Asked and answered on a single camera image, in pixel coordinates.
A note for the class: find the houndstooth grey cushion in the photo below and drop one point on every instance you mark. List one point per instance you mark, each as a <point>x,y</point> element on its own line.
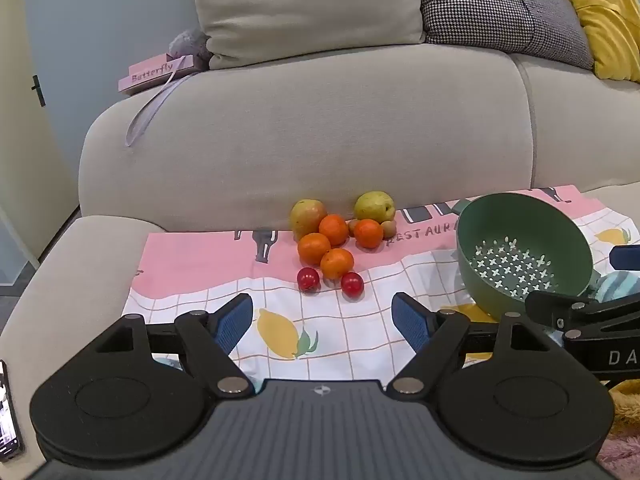
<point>490,10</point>

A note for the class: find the teal striped blanket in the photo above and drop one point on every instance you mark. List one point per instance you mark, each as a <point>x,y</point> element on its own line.
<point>617,287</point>

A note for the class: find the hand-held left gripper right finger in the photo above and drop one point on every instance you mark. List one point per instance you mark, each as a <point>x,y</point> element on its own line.
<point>407,320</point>

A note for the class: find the beige fabric sofa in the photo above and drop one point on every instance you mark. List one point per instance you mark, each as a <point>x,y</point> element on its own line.
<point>300,135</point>

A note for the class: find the pink and white printed cloth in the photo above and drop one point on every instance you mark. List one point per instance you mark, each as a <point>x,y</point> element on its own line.
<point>200,260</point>

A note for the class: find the small brown kiwi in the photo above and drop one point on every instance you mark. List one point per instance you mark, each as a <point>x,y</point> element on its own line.
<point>389,228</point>
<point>352,226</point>

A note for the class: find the pink gift box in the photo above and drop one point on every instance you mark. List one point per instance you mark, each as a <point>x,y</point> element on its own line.
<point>155,74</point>

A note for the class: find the pink fluffy rug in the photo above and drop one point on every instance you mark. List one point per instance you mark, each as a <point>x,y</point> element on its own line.
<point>620,452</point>

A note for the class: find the yellow fuzzy cloth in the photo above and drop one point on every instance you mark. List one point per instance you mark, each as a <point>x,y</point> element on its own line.
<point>627,402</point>

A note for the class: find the black smartphone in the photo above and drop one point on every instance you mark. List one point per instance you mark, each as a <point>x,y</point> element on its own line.
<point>7,420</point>

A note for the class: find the yellow-brown pear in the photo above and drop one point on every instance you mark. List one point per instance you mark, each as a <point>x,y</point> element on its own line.
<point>306,214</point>

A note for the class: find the purple ribbon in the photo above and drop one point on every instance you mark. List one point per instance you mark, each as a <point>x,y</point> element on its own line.
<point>145,115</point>

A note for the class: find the green pear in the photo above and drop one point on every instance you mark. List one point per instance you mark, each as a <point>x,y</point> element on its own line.
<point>374,205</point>

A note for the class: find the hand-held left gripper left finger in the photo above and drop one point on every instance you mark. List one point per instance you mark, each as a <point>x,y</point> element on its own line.
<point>234,322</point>

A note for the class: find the yellow cushion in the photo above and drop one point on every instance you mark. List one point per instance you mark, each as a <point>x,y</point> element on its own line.
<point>607,10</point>

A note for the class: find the orange mandarin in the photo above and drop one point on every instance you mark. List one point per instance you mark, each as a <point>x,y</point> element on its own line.
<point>313,248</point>
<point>333,230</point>
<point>368,233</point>
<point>336,263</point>

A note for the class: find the grey plush toy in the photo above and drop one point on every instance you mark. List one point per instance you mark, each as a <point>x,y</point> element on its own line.
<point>189,46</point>

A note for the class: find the red tomato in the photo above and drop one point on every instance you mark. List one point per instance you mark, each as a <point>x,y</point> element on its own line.
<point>308,279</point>
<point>352,285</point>

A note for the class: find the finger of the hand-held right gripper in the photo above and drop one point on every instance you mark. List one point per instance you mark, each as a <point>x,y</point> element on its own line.
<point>626,256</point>
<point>555,307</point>

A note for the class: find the green colander bowl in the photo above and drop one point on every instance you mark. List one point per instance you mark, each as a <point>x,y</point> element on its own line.
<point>520,240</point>

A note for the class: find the beige cushion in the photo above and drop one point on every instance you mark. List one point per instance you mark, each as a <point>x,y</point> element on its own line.
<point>300,10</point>

